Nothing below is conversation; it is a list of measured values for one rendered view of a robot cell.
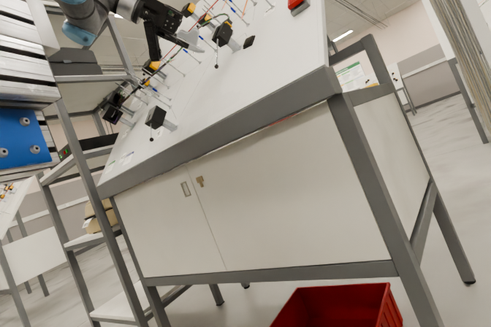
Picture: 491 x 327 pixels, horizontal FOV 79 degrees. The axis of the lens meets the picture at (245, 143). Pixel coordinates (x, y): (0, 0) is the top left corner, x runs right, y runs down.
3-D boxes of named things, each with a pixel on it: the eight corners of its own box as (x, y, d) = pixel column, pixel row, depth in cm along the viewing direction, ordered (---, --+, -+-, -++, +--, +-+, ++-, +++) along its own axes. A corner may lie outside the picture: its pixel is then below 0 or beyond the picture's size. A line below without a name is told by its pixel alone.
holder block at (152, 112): (164, 152, 103) (138, 139, 97) (172, 124, 110) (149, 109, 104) (172, 148, 100) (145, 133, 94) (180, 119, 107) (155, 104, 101)
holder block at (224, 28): (220, 47, 99) (211, 39, 96) (225, 35, 101) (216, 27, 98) (228, 43, 96) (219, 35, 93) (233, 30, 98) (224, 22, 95)
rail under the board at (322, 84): (335, 93, 64) (324, 66, 65) (100, 201, 137) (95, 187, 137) (343, 92, 69) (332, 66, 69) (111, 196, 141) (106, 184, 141)
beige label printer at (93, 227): (107, 229, 146) (93, 192, 147) (87, 236, 158) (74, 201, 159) (155, 207, 171) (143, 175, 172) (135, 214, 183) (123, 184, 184)
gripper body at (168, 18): (183, 16, 82) (141, -8, 79) (171, 45, 85) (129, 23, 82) (186, 14, 89) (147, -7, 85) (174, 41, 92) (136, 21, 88)
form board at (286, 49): (100, 187, 139) (96, 185, 138) (158, 44, 195) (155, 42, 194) (329, 68, 66) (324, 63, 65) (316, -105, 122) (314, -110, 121)
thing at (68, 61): (49, 79, 149) (35, 43, 149) (33, 98, 163) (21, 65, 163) (106, 78, 173) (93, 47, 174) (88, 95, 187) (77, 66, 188)
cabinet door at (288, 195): (390, 260, 68) (324, 101, 69) (226, 272, 102) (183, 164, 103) (392, 255, 70) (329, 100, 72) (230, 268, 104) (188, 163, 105)
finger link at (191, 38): (211, 39, 86) (181, 22, 83) (202, 57, 88) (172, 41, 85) (211, 37, 89) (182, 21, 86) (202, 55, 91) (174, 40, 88)
